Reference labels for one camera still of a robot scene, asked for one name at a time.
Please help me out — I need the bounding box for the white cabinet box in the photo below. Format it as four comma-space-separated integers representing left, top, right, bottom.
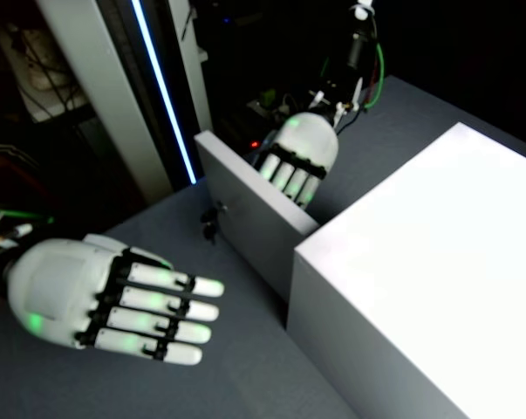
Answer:
285, 121, 526, 419

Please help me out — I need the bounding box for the grey cabinet door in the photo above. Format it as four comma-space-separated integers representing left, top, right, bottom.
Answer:
193, 129, 321, 307

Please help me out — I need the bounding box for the narrow white metal post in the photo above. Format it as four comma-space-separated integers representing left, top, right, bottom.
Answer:
166, 0, 215, 134

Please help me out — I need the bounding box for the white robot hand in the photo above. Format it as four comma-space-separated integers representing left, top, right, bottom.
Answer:
252, 111, 340, 211
6, 233, 226, 367

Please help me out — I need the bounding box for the white metal pillar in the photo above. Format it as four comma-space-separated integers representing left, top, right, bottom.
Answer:
35, 0, 177, 194

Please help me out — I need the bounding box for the grey table cloth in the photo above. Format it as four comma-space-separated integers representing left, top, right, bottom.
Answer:
0, 73, 526, 419

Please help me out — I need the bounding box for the blue light strip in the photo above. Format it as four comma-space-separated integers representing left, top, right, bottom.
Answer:
130, 0, 199, 186

